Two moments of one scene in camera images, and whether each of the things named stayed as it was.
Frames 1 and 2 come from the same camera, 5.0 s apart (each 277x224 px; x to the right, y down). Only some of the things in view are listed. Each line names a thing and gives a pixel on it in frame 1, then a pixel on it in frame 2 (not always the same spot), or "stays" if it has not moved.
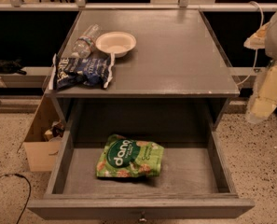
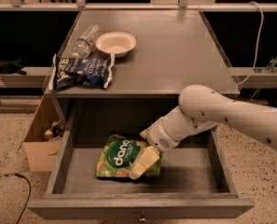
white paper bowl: x=117 y=43 stays
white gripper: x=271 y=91 -> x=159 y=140
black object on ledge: x=6 y=66 stays
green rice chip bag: x=123 y=157 stays
